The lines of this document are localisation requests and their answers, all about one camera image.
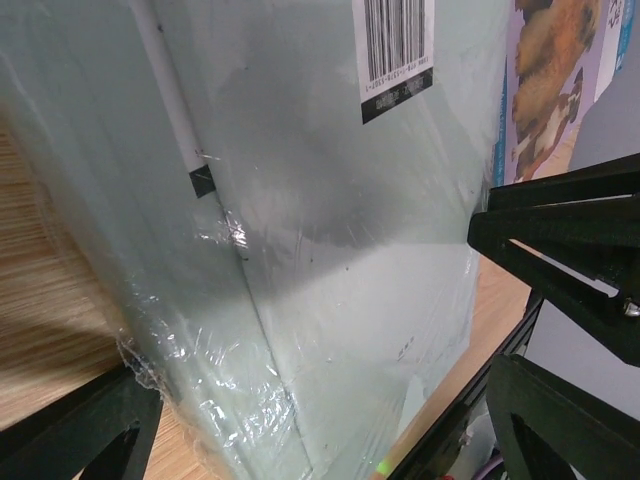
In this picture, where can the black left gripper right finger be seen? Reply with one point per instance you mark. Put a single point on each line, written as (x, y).
(573, 238)

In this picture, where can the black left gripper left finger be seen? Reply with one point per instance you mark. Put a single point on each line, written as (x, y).
(104, 429)

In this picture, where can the dog picture book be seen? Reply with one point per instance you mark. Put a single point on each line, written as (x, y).
(561, 56)

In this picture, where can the pale green book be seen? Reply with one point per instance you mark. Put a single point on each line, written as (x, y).
(276, 196)

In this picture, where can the black aluminium frame rail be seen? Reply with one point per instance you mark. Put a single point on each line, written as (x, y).
(440, 446)

